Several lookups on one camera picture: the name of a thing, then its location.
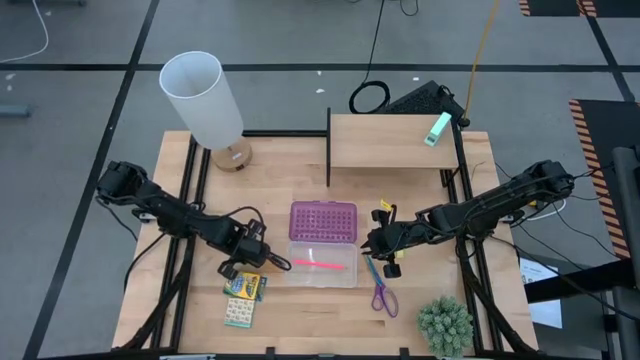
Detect yellow green crayon box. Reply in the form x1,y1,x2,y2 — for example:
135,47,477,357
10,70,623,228
222,270,269,303

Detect grey metal stand post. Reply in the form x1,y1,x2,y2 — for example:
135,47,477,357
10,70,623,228
611,145,640,360

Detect mint green stapler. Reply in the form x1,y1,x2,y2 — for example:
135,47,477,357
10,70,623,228
423,110,454,149

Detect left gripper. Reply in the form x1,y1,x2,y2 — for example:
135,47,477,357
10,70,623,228
216,218,293,281

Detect white paper sheet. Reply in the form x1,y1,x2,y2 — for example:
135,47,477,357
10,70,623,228
518,256,564,330

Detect black coiled hanging cable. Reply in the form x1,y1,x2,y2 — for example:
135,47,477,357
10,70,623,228
347,0,392,116

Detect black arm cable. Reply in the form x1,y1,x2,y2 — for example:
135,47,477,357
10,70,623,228
94,197,169,292
514,197,621,261

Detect black computer box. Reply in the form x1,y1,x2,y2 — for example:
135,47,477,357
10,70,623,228
381,79,472,127

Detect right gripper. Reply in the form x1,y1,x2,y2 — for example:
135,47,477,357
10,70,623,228
360,203,419,280

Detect white lamp wooden base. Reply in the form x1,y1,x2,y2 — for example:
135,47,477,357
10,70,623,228
158,49,254,174

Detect yellow hanging cable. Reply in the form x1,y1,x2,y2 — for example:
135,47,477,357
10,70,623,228
463,0,502,122

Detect artificial green plant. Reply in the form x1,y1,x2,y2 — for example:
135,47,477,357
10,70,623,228
416,295,475,359

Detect wooden shelf black legs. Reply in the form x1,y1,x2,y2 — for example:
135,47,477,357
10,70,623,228
325,106,462,189

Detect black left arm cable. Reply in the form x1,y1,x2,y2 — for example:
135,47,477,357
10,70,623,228
94,197,169,292

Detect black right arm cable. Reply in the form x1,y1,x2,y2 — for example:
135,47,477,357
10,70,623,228
514,197,621,261

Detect purple handled scissors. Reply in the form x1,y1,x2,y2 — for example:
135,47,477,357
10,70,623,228
363,253,401,320

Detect black mat hazard stripe edge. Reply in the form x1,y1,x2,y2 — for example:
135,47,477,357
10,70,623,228
518,0,640,19
568,98,640,262

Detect black aluminium frame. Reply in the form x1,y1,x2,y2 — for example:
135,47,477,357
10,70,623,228
438,118,540,357
115,129,329,352

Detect clear pencil case purple lid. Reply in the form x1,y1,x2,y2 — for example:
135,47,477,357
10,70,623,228
285,200,360,290

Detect white floor cable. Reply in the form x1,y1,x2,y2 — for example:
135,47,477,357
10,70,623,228
0,0,51,65

